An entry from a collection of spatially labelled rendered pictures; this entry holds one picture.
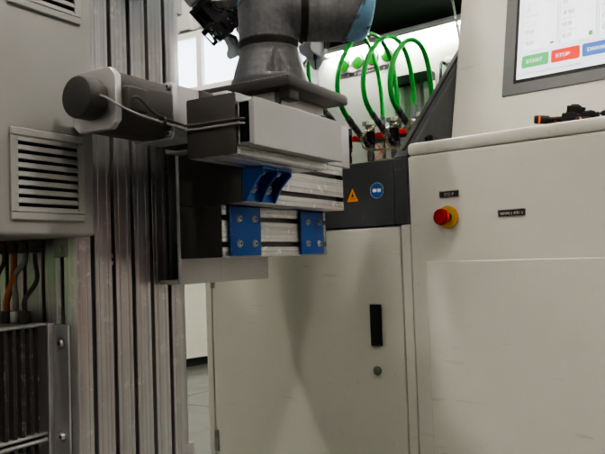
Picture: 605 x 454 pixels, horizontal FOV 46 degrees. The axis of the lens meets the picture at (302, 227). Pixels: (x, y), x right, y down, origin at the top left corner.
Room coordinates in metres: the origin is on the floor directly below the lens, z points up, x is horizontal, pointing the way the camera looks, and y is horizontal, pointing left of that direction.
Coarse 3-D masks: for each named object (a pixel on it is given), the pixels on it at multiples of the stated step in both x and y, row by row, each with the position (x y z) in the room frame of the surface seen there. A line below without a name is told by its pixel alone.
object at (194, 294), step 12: (192, 288) 4.95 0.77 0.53; (204, 288) 5.02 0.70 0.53; (192, 300) 4.94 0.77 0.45; (204, 300) 5.02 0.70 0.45; (192, 312) 4.94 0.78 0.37; (204, 312) 5.02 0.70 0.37; (192, 324) 4.94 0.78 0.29; (204, 324) 5.02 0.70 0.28; (192, 336) 4.94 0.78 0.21; (204, 336) 5.01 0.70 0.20; (192, 348) 4.94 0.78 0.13; (204, 348) 5.01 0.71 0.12; (192, 360) 5.00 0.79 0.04; (204, 360) 5.07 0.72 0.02
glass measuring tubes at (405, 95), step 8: (416, 72) 2.23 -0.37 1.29; (424, 72) 2.21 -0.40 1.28; (432, 72) 2.22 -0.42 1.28; (400, 80) 2.27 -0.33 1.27; (408, 80) 2.25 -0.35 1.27; (416, 80) 2.23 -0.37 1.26; (424, 80) 2.22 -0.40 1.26; (400, 88) 2.29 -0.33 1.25; (408, 88) 2.26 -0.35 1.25; (416, 88) 2.24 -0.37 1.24; (424, 88) 2.22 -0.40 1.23; (400, 96) 2.29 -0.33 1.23; (408, 96) 2.26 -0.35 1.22; (416, 96) 2.24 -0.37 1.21; (424, 96) 2.22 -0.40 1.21; (400, 104) 2.29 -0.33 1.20; (408, 104) 2.26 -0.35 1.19; (424, 104) 2.23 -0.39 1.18; (408, 112) 2.26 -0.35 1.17
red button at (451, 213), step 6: (438, 210) 1.60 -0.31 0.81; (444, 210) 1.59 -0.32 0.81; (450, 210) 1.62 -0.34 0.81; (438, 216) 1.59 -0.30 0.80; (444, 216) 1.59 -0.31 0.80; (450, 216) 1.61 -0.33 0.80; (456, 216) 1.61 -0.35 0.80; (438, 222) 1.60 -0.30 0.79; (444, 222) 1.59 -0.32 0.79; (450, 222) 1.62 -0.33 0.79
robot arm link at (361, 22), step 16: (320, 0) 1.33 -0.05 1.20; (336, 0) 1.33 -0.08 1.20; (352, 0) 1.34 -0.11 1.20; (368, 0) 1.34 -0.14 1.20; (320, 16) 1.34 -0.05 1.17; (336, 16) 1.34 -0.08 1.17; (352, 16) 1.34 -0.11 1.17; (368, 16) 1.35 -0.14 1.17; (320, 32) 1.36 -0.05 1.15; (336, 32) 1.36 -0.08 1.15; (352, 32) 1.37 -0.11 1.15
